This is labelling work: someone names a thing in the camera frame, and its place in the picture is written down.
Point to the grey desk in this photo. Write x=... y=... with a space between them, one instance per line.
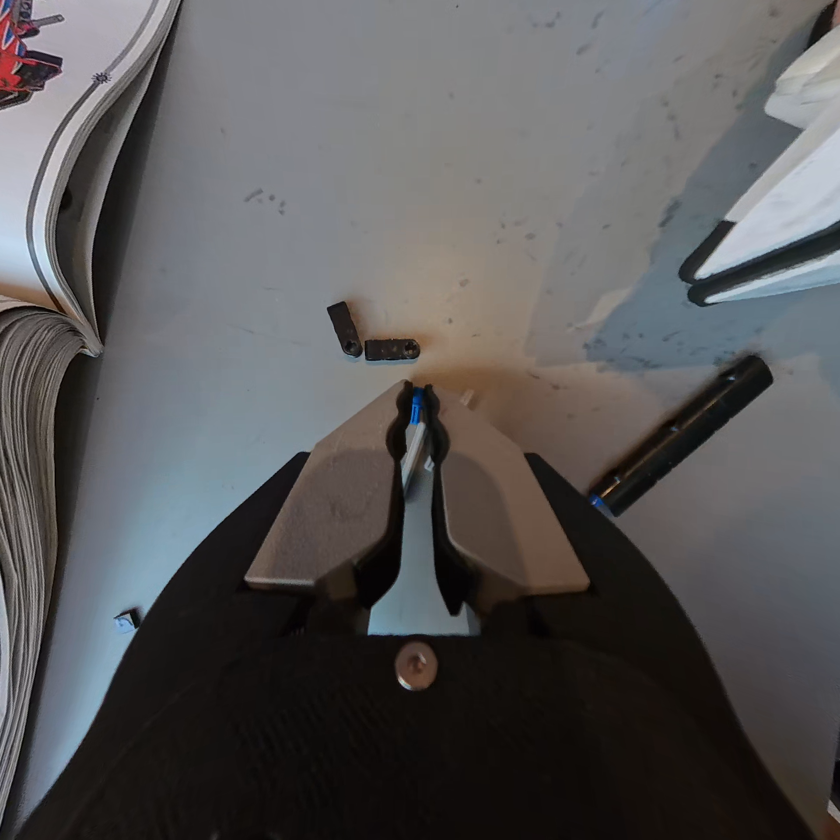
x=394 y=164

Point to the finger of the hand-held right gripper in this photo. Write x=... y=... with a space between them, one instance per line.
x=787 y=203
x=787 y=282

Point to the black double connector brick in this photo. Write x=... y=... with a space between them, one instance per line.
x=633 y=482

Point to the black axle connector brick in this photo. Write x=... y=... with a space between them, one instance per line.
x=692 y=426

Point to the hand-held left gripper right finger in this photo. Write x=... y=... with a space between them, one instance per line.
x=512 y=518

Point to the open instruction booklet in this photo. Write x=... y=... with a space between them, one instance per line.
x=39 y=164

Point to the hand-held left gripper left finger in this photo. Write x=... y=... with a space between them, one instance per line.
x=328 y=518

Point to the black pin connector brick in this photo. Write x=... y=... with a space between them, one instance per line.
x=392 y=350

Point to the small black square brick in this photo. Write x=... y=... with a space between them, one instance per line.
x=124 y=620

